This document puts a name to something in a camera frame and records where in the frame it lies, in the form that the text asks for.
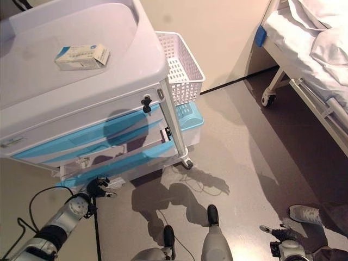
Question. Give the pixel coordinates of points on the white medical cart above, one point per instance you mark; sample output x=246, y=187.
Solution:
x=81, y=27

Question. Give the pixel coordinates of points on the cart caster wheel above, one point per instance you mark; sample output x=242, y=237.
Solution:
x=188, y=164

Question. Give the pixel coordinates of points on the blue lidded waste bin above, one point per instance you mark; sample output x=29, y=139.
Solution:
x=190, y=117

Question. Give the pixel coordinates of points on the blue bed corner tag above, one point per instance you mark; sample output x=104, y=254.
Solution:
x=261, y=35

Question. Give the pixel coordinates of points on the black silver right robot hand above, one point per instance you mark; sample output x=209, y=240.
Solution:
x=284, y=235

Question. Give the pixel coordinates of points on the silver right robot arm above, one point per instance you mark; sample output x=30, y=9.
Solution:
x=291, y=247

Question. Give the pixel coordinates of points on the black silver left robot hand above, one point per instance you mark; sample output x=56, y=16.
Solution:
x=98, y=189

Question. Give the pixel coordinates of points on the silver right robot leg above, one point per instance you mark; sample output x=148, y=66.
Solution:
x=214, y=242

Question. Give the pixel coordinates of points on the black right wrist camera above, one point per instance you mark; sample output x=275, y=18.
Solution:
x=275, y=248

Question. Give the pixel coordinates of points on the white hospital bed frame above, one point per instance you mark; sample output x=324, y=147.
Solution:
x=285, y=32

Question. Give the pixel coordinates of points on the white bed side rail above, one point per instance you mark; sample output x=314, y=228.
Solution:
x=334, y=104

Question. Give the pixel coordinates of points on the white blue medicine box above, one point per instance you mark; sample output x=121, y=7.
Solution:
x=81, y=57

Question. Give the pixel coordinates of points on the green white drawer label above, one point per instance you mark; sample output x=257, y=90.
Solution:
x=11, y=142

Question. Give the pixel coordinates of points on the silver cart side latch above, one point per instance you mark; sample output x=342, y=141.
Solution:
x=160, y=94

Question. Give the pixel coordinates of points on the white cart side bracket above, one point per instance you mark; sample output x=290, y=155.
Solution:
x=58, y=172

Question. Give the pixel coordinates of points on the white plastic side basket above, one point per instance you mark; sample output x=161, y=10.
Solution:
x=185, y=76

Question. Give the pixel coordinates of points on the white sneaker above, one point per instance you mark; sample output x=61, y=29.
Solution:
x=304, y=214

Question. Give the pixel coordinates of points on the grey person trouser leg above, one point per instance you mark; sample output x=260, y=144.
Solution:
x=334, y=214

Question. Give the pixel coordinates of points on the white bed duvet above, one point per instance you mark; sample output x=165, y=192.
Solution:
x=331, y=49

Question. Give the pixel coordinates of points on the blue fronted cart drawer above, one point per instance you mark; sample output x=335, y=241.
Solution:
x=89, y=149
x=68, y=142
x=122, y=163

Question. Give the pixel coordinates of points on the black cart keys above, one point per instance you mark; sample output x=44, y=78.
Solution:
x=146, y=104

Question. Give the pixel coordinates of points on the white locked cart drawer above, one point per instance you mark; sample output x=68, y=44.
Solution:
x=81, y=122

